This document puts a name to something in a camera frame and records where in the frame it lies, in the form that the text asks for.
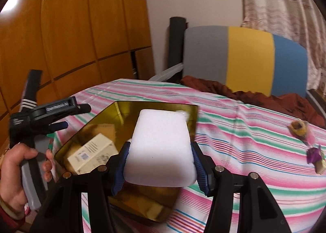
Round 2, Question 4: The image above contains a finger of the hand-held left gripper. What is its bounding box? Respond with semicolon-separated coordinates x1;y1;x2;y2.
73;104;91;117
46;121;68;134

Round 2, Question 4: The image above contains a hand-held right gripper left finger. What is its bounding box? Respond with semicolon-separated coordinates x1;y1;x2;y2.
33;142;131;233

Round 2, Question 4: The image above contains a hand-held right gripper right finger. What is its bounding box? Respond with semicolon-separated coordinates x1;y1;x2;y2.
191;141;292;233

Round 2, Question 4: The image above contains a gold tin box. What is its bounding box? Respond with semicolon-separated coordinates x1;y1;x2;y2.
54;101;199;223

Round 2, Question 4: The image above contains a white printed carton box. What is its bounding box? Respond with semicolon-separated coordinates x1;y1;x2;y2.
67;133;119;175

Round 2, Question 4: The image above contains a person's left forearm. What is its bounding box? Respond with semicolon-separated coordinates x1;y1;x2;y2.
0;197;26;233

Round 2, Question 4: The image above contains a person's left hand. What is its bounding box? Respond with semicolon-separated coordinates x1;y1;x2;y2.
0;143;55;219

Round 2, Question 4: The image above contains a striped bed sheet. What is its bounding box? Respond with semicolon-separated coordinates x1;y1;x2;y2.
24;78;326;233

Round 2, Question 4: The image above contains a wooden wardrobe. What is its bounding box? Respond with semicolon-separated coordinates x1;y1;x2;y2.
0;0;153;147

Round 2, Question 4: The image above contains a red-brown blanket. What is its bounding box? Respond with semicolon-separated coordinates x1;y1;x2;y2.
181;75;326;129

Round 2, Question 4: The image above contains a yellow cake snack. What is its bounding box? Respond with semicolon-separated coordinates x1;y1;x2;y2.
289;118;307;137

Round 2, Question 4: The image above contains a pink snack packet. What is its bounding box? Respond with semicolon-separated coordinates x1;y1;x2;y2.
304;127;316;147

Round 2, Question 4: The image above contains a purple snack packet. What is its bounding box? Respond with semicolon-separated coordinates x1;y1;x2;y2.
307;145;323;165

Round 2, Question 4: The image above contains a black foam roll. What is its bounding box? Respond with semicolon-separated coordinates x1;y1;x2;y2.
169;17;188;83

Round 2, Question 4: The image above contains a green gold box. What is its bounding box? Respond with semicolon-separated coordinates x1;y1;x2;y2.
314;158;326;175

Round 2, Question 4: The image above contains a grey yellow blue headboard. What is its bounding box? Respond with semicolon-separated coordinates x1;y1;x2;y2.
182;26;308;98

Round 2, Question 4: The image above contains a patterned pink curtain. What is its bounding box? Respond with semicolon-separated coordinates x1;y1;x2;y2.
238;0;326;88

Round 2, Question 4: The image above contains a grey bed frame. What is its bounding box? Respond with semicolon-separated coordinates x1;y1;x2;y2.
148;63;184;82

